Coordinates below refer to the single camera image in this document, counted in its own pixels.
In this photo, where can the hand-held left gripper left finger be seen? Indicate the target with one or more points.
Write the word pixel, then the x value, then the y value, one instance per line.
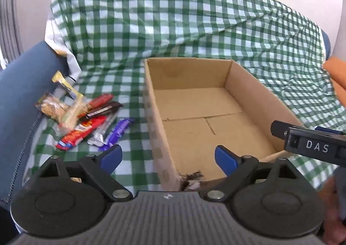
pixel 112 157

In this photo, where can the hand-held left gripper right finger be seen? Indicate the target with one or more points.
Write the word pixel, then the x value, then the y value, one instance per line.
pixel 225 159

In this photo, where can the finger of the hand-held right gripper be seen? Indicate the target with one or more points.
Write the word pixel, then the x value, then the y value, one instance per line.
pixel 278 128
pixel 328 130

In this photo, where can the silver snack bar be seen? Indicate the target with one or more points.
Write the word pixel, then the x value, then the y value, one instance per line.
pixel 98 136

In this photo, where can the purple chocolate bar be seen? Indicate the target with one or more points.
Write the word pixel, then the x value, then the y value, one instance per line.
pixel 119 130

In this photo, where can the red orange snack packet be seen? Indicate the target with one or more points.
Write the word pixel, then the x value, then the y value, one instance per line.
pixel 81 131

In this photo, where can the cardboard box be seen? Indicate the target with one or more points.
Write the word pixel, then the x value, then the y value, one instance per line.
pixel 194 104

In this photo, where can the clear bag of cookies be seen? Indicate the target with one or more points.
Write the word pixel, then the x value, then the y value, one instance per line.
pixel 52 107

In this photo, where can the person's right hand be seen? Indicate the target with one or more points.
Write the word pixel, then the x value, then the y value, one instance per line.
pixel 329 215

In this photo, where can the dark brown chocolate bar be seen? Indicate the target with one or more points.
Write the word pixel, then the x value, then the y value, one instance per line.
pixel 105 109

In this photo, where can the red snack bar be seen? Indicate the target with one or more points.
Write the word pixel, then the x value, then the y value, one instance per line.
pixel 101 100

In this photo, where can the clear wrapped granola bar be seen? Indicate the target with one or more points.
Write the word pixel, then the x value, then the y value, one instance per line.
pixel 73 113

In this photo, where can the orange cushion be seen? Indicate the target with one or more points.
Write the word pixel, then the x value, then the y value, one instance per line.
pixel 338 71

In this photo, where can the yellow wrapped snack bar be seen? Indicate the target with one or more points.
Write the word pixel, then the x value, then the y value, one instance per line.
pixel 66 84

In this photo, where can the green checkered tablecloth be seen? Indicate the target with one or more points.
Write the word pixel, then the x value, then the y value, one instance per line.
pixel 162 17

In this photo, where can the grey curtain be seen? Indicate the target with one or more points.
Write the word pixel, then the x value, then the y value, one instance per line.
pixel 9 17

